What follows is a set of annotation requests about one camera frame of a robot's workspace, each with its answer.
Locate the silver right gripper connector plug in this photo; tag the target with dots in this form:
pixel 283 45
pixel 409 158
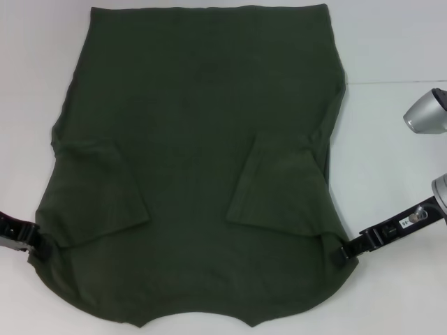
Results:
pixel 417 214

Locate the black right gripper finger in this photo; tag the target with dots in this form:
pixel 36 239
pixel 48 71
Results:
pixel 363 244

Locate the dark green shirt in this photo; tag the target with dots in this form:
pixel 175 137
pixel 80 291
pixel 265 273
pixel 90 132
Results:
pixel 192 139

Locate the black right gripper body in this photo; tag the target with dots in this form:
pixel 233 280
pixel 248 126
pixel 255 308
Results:
pixel 401 225

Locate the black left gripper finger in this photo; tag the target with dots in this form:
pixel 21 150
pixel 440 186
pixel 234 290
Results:
pixel 24 232

